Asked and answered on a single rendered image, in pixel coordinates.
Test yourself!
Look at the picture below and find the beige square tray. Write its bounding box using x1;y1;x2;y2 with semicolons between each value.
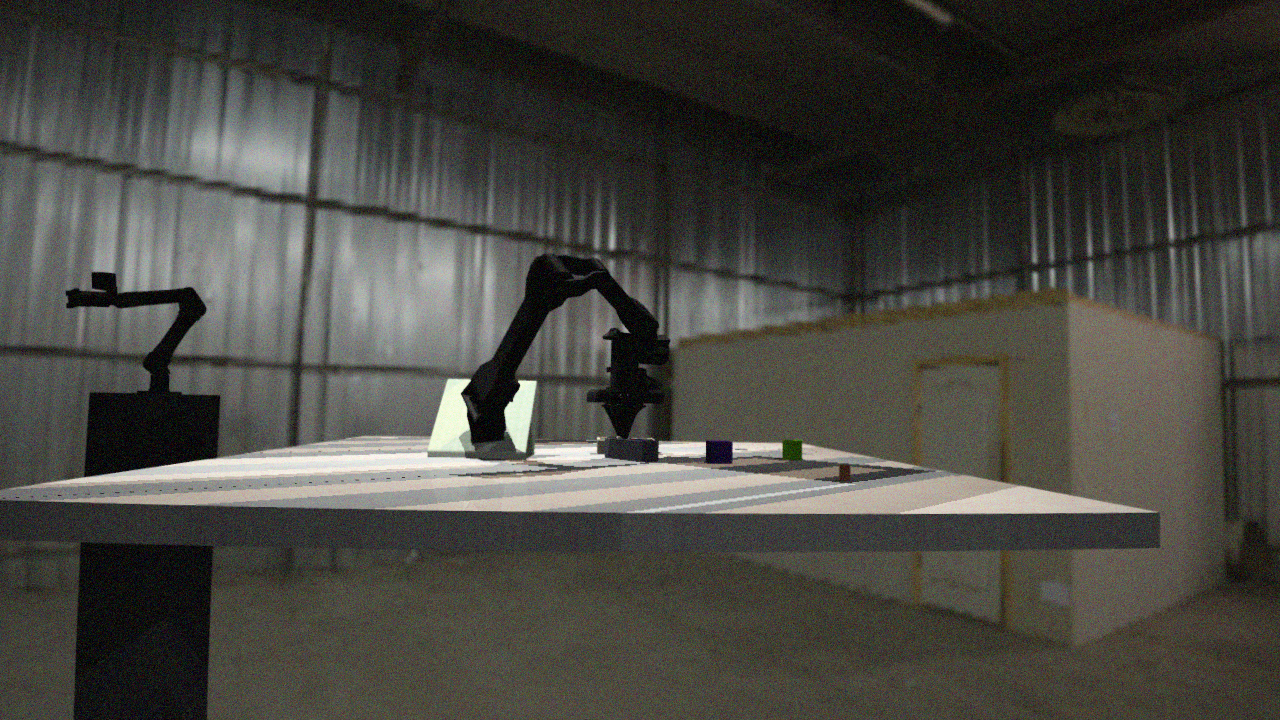
596;437;653;454

